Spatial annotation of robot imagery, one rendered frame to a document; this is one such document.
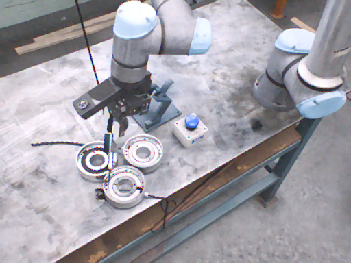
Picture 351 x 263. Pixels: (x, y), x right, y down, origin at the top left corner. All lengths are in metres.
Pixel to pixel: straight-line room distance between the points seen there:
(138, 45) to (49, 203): 0.47
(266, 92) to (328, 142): 1.16
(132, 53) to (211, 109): 0.48
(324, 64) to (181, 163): 0.43
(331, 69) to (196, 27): 0.36
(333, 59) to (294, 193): 1.19
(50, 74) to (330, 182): 1.50
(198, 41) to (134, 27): 0.14
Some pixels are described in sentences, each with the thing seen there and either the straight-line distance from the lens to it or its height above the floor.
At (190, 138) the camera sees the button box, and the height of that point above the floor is 0.85.
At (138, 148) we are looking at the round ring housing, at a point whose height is 0.82.
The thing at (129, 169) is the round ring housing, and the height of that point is 0.83.
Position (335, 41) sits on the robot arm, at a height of 1.16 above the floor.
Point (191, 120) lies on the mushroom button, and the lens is 1.04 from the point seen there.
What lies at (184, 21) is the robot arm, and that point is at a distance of 0.78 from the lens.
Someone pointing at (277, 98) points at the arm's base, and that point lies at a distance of 1.20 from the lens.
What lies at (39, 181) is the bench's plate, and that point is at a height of 0.80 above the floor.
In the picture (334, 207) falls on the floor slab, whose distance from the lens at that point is 2.10.
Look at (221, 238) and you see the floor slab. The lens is 1.84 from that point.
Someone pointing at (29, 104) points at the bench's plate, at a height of 0.80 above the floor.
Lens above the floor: 1.68
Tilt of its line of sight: 52 degrees down
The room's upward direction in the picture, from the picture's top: 8 degrees clockwise
